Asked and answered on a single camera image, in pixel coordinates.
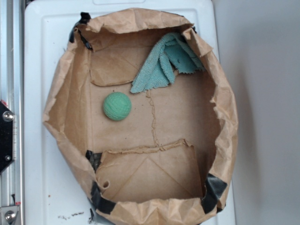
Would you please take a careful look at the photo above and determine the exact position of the green textured ball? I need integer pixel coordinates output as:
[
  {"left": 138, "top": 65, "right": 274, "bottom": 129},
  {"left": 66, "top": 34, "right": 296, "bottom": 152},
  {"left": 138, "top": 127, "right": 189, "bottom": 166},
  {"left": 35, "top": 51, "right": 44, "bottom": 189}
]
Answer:
[{"left": 103, "top": 92, "right": 132, "bottom": 121}]

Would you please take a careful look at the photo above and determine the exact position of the brown paper bag tray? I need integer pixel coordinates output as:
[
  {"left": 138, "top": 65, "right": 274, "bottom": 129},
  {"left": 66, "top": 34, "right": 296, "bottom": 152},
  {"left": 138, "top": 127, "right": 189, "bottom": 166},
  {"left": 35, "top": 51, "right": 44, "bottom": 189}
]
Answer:
[{"left": 43, "top": 8, "right": 238, "bottom": 225}]

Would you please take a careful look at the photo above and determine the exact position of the white plastic bin lid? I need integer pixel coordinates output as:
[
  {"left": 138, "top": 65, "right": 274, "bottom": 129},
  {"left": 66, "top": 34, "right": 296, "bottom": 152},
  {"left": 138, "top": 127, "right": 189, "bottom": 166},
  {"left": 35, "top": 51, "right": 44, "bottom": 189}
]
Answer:
[{"left": 24, "top": 0, "right": 235, "bottom": 225}]

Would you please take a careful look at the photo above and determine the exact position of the black metal bracket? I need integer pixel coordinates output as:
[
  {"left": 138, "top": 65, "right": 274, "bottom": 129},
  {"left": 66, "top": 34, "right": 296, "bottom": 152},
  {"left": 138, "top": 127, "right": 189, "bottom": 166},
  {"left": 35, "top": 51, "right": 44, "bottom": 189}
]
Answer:
[{"left": 0, "top": 100, "right": 15, "bottom": 174}]

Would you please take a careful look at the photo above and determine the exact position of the teal microfiber cloth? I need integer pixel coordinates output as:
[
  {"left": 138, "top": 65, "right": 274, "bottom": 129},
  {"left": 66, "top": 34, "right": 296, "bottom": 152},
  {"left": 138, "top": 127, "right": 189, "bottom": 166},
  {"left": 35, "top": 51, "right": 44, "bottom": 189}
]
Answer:
[{"left": 130, "top": 32, "right": 205, "bottom": 94}]

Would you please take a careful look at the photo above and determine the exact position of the aluminium frame rail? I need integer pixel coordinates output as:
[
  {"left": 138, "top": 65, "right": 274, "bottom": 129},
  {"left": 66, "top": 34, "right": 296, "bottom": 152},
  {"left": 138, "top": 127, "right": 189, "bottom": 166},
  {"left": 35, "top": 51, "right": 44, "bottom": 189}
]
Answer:
[{"left": 0, "top": 0, "right": 26, "bottom": 225}]

